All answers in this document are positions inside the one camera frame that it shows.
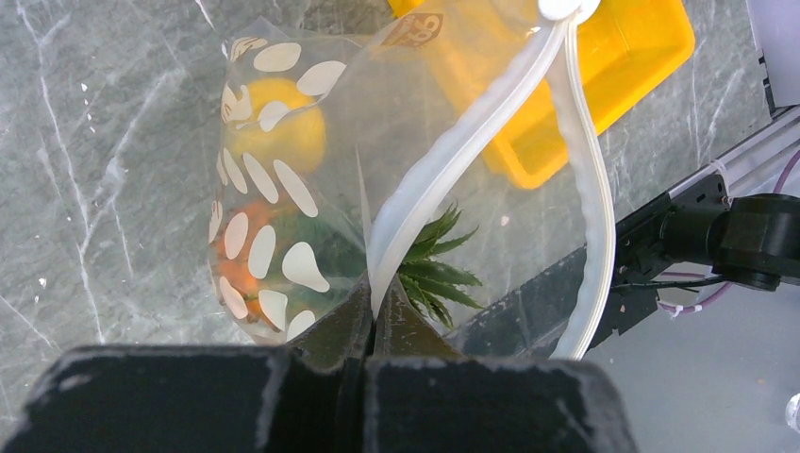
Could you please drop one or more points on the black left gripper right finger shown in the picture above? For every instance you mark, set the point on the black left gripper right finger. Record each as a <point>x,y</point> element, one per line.
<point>421,395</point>

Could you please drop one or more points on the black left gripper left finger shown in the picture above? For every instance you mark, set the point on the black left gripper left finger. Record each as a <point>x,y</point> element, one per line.
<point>303,396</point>

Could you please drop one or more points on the orange toy pineapple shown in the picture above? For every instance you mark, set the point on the orange toy pineapple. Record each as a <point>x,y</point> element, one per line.
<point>274,266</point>

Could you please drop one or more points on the clear polka-dot zip bag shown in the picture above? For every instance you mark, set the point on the clear polka-dot zip bag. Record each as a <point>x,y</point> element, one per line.
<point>397,155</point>

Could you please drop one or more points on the yellow toy pear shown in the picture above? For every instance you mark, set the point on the yellow toy pear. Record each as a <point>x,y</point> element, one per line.
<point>270,119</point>

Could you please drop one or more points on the yellow plastic tray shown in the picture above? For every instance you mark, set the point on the yellow plastic tray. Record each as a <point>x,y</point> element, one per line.
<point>625,49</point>

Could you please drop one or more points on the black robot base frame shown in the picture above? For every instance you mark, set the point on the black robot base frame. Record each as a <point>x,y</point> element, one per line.
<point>750,241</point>

